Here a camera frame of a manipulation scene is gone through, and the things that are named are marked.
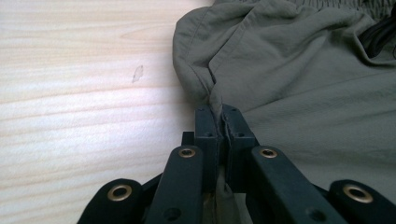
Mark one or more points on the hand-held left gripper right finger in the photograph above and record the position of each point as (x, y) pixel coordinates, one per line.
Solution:
(271, 183)

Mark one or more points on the olive green pants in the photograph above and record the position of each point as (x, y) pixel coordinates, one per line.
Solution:
(305, 93)

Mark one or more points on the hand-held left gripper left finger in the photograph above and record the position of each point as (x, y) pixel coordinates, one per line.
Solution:
(190, 174)

